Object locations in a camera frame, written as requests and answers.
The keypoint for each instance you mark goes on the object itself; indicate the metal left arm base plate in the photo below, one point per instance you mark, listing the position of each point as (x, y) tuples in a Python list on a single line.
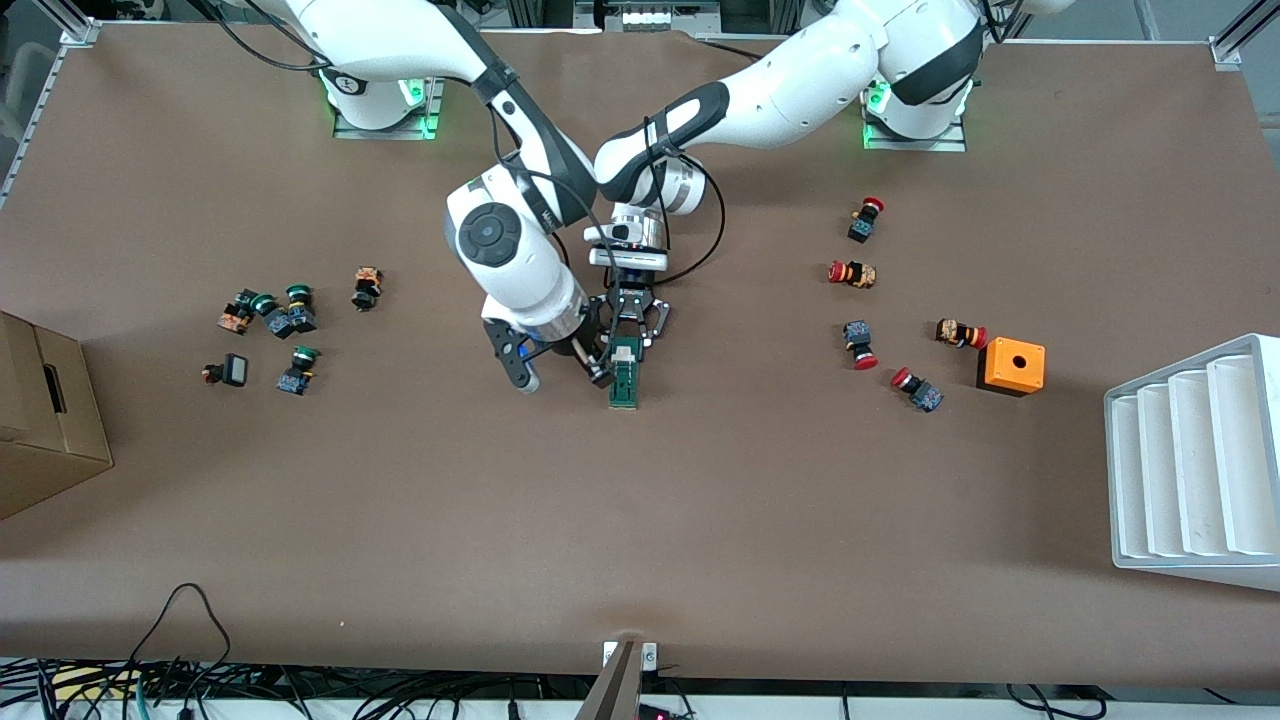
[(915, 146)]

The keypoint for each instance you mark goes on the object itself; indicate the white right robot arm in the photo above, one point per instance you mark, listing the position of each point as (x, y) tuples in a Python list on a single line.
[(500, 235)]

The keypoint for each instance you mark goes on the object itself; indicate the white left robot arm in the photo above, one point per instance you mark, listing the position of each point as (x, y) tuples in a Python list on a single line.
[(800, 80)]

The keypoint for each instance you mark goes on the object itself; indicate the brown cardboard box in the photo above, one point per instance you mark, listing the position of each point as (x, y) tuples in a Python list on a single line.
[(45, 440)]

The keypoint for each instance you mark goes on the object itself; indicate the green load switch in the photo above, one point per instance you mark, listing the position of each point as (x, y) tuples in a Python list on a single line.
[(625, 392)]

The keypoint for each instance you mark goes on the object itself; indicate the red push button orange block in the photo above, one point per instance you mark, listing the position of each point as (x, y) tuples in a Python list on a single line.
[(958, 332), (855, 274)]

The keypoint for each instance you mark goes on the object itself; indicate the green push button blue block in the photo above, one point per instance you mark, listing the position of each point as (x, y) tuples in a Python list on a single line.
[(297, 378), (302, 316), (278, 324)]

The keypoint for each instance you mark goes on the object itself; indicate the red push button blue block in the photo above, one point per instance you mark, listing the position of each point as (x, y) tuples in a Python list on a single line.
[(858, 338), (922, 393), (862, 228)]

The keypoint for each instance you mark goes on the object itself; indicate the black square push button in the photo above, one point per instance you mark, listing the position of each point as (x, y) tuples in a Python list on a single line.
[(235, 371)]

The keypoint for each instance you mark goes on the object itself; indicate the white power strip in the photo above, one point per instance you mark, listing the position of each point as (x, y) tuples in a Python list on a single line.
[(650, 17)]

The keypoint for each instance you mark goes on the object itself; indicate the aluminium frame profile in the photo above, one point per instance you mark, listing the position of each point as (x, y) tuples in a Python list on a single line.
[(80, 32), (1240, 35)]

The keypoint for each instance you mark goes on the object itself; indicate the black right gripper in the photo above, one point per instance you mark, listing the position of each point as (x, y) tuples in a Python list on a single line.
[(588, 347)]

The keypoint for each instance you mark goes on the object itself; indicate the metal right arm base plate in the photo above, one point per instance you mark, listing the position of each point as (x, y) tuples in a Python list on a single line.
[(385, 133)]

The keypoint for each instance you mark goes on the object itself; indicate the orange box with hole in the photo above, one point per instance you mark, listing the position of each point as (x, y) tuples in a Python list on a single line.
[(1015, 365)]

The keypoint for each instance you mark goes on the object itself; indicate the white stepped tray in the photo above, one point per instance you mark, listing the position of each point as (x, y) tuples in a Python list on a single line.
[(1190, 470)]

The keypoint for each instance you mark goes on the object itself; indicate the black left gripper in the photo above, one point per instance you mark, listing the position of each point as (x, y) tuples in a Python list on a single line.
[(632, 302)]

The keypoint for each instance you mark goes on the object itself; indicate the brown camera mount post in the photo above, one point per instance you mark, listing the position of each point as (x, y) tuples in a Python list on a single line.
[(612, 690)]

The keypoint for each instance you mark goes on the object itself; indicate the yellow tag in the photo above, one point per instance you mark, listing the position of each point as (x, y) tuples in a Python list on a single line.
[(85, 683)]

